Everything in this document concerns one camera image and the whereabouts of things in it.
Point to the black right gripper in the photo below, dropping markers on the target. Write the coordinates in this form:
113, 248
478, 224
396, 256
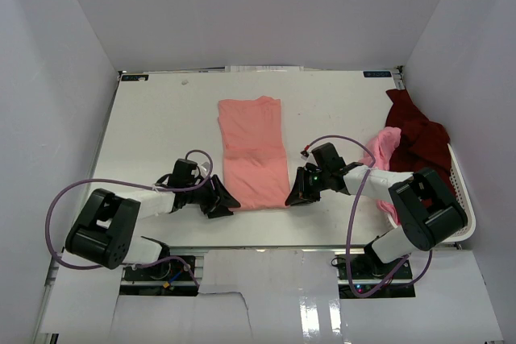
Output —
301, 194

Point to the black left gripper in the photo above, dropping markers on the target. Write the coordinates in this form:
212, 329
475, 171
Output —
218, 194

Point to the salmon pink t shirt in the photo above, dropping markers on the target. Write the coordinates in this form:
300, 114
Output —
255, 168

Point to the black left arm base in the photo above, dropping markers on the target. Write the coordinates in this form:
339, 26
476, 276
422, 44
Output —
167, 279

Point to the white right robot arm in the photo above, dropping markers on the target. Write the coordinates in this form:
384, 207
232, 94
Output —
360, 179

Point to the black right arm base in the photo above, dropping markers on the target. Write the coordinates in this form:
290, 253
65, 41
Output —
366, 275

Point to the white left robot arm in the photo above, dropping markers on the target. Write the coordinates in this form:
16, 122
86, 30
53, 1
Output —
103, 230

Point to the white paper sheets front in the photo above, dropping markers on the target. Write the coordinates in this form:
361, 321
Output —
276, 296

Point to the light pink t shirt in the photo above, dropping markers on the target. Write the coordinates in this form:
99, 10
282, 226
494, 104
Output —
382, 147

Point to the dark red t shirt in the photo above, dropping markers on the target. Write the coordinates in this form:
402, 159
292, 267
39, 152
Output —
423, 143

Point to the blue right table label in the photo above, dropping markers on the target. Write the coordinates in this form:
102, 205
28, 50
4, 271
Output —
377, 74

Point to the blue table label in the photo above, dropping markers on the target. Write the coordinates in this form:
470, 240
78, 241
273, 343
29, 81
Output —
377, 74
134, 77

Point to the blue left table label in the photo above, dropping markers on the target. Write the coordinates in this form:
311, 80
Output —
134, 77

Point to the white perforated laundry basket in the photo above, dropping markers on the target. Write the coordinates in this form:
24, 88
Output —
431, 211

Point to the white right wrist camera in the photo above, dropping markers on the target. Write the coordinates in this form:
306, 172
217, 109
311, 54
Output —
305, 154

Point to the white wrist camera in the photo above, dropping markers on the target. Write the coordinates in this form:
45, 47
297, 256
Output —
305, 154
205, 168

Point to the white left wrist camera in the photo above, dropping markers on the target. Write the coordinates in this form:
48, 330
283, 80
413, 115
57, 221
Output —
205, 168

